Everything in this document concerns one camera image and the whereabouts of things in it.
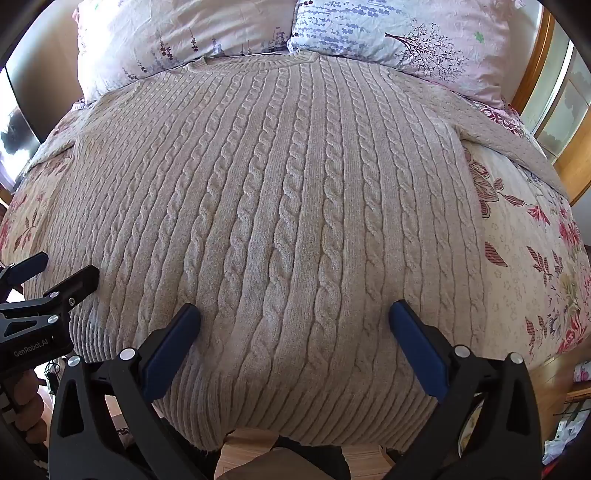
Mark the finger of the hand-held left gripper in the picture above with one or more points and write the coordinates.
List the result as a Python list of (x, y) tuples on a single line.
[(25, 272), (76, 286)]

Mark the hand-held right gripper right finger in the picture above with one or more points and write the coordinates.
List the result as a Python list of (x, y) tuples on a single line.
[(418, 344)]

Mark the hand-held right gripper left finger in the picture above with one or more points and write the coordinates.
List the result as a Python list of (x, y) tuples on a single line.
[(173, 344)]

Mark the person's left hand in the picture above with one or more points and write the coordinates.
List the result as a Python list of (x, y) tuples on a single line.
[(30, 399)]

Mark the cream floral quilt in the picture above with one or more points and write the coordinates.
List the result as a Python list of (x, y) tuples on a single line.
[(521, 258)]

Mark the white crumpled bag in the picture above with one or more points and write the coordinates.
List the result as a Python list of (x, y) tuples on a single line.
[(563, 443)]

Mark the pink floral pillow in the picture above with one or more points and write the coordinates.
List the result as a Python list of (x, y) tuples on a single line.
[(161, 32)]

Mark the wooden framed glass panel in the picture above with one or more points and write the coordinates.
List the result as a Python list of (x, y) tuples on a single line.
[(561, 106)]

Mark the pale blue tree print pillow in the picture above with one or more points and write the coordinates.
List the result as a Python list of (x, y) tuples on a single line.
[(415, 27)]

